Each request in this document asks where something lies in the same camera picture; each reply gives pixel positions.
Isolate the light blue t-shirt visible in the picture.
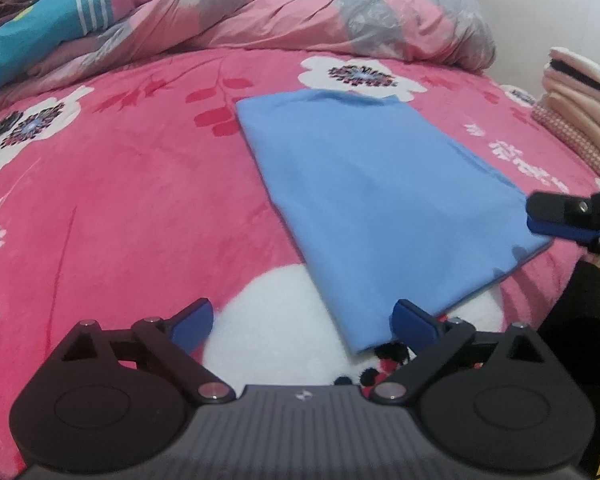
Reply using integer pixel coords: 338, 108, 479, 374
236, 90, 550, 353

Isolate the stack of folded pink clothes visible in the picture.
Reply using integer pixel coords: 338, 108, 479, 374
531, 47, 600, 177

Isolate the operator black trouser leg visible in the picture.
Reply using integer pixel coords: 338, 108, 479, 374
538, 261, 600, 476

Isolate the pink grey quilt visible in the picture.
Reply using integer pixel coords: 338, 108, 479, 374
0, 0, 496, 110

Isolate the teal pink striped pillow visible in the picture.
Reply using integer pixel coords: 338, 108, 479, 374
0, 0, 127, 101

